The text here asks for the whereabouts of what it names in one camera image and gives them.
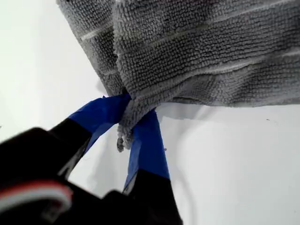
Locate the grey striped towel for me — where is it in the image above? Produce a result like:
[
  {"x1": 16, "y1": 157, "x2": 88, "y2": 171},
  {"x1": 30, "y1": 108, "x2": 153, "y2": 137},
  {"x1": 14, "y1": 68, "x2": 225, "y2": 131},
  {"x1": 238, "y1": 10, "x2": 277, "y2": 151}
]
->
[{"x1": 56, "y1": 0, "x2": 300, "y2": 153}]

